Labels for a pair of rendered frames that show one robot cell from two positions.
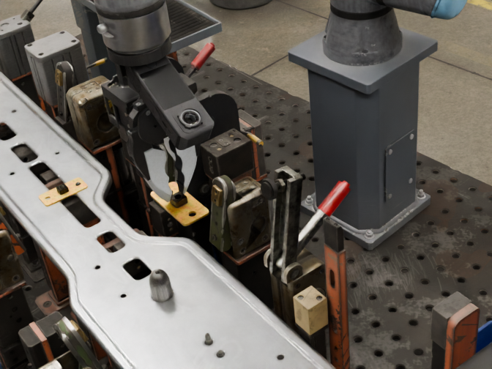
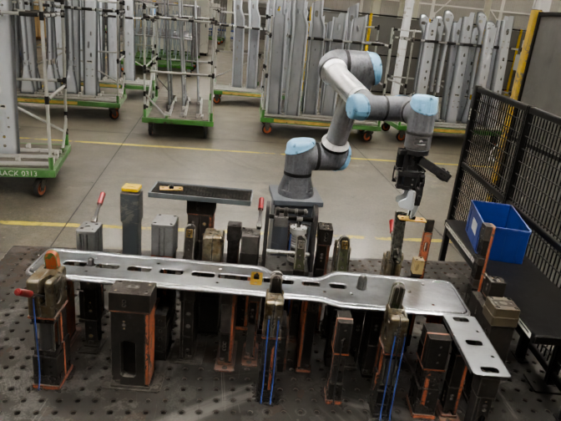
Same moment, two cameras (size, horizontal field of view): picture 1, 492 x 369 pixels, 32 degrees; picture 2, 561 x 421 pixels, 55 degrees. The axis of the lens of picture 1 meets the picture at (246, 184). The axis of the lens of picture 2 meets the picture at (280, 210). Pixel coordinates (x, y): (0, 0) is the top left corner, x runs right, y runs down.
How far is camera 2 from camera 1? 1.67 m
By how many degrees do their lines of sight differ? 54
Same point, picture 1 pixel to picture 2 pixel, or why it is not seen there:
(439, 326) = (488, 231)
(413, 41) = not seen: hidden behind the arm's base
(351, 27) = (305, 181)
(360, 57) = (309, 194)
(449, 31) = (113, 242)
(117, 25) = (428, 139)
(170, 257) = (341, 278)
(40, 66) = (172, 231)
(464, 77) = not seen: hidden behind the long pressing
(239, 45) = not seen: outside the picture
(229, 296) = (379, 279)
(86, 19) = (138, 213)
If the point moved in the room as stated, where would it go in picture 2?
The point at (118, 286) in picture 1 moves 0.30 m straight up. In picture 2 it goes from (344, 292) to (357, 203)
